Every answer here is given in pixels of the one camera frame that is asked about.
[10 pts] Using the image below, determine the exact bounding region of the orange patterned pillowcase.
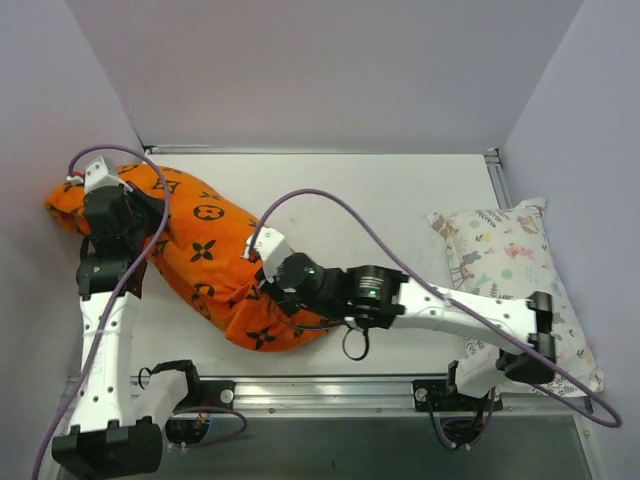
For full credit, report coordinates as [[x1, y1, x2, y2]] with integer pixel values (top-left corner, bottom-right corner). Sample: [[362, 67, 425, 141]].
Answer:
[[44, 163, 331, 353]]

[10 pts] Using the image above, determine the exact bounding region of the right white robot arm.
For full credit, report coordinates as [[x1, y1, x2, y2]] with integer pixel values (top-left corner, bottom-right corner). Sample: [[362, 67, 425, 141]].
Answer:
[[260, 253, 556, 409]]

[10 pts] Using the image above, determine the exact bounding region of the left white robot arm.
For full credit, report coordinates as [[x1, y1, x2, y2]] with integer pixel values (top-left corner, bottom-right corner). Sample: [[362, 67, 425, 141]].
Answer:
[[51, 183, 203, 479]]

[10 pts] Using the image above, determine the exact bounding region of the white floral animal pillow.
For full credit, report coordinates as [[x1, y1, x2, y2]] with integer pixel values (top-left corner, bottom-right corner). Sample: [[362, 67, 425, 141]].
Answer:
[[429, 198, 604, 392]]

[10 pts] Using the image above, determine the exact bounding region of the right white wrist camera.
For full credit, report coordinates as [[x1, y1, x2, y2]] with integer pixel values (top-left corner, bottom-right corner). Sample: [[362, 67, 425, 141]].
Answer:
[[242, 227, 294, 283]]

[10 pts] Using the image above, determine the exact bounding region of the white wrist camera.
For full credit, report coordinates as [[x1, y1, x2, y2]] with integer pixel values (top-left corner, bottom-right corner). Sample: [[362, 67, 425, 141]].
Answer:
[[66, 155, 133, 194], [242, 227, 294, 283]]

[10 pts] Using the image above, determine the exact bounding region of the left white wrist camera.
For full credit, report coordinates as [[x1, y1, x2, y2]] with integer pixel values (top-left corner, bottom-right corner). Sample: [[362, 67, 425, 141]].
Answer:
[[66, 155, 133, 194]]

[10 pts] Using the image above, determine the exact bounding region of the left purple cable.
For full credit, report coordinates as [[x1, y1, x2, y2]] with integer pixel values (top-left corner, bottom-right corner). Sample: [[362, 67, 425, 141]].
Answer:
[[30, 144, 174, 480]]

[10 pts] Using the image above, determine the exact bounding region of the purple cable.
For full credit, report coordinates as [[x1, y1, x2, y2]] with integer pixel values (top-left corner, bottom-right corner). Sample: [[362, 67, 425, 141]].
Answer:
[[252, 188, 623, 429], [30, 144, 174, 480]]

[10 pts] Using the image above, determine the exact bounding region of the aluminium back rail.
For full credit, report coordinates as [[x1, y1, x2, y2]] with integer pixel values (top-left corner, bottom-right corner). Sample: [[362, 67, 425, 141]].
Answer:
[[144, 145, 212, 155]]

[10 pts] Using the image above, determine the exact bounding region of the aluminium rail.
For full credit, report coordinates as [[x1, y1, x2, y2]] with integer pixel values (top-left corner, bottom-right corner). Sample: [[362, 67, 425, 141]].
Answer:
[[64, 375, 591, 417], [144, 145, 212, 155], [484, 148, 513, 209]]

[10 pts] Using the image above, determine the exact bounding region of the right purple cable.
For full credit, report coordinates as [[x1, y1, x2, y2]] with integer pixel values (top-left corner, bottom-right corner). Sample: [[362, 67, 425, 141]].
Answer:
[[252, 188, 623, 429]]

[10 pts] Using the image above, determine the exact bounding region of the aluminium front rail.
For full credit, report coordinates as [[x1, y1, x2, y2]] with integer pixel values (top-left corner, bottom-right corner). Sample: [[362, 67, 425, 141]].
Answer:
[[64, 375, 591, 417]]

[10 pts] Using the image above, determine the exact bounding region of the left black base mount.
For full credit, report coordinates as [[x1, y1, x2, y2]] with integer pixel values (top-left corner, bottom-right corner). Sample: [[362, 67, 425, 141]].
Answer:
[[174, 379, 236, 412]]

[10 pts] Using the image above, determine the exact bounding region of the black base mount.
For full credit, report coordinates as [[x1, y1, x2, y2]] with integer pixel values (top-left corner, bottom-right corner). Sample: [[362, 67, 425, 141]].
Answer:
[[174, 379, 236, 412], [412, 377, 489, 413]]

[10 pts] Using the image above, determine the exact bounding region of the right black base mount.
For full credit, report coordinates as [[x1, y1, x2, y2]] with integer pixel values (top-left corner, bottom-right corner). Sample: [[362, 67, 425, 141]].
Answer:
[[412, 377, 489, 413]]

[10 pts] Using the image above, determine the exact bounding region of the aluminium right side rail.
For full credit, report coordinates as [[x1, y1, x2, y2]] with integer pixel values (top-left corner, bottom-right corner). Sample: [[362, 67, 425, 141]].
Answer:
[[484, 148, 513, 209]]

